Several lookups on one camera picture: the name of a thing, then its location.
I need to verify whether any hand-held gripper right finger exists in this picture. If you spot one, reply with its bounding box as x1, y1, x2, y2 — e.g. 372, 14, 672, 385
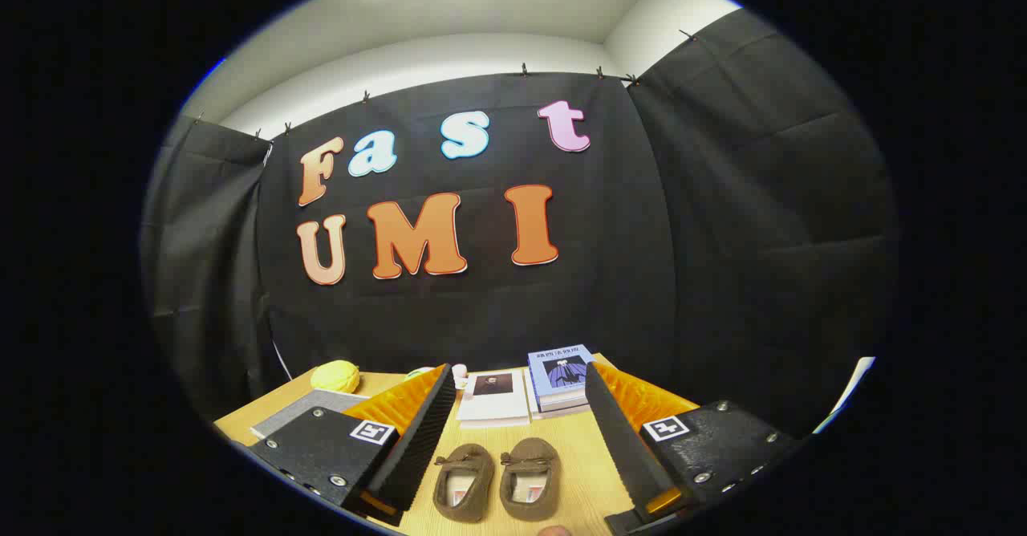
584, 362, 803, 535

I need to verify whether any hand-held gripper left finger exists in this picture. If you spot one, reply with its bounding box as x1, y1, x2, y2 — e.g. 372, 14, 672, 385
249, 363, 458, 527

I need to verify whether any brown fuzzy shoe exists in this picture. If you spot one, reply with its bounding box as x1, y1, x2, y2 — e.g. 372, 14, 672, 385
432, 443, 496, 523
499, 437, 560, 522

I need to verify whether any grey fabric storage box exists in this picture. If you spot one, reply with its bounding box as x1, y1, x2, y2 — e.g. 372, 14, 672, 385
250, 389, 370, 441

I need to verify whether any green and pink plush toy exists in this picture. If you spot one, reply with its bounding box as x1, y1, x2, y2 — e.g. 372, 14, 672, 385
405, 364, 469, 392

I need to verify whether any white book with dark photo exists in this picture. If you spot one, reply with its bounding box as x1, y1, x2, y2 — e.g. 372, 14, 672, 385
456, 369, 532, 428

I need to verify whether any blue cover book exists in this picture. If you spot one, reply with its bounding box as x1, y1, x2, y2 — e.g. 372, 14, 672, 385
528, 344, 596, 402

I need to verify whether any yellow plush toy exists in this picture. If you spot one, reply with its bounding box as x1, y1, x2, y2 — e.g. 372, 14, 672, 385
311, 360, 360, 394

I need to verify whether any row of black cloth clips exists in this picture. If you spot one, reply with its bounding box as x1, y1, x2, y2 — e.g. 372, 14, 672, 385
193, 29, 699, 140

